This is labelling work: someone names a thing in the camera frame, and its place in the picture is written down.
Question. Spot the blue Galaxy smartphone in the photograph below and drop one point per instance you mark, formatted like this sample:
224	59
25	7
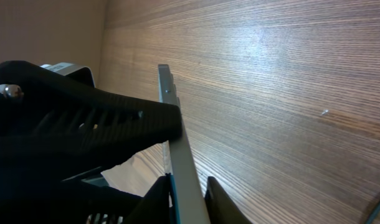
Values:
187	199

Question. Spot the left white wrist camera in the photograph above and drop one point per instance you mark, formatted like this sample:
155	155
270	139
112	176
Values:
76	72

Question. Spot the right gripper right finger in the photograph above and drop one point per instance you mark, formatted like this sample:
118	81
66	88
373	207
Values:
221	208

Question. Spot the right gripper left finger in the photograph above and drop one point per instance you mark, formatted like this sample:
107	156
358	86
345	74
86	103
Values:
153	208

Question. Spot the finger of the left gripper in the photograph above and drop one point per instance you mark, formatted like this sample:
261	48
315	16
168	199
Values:
67	202
53	125

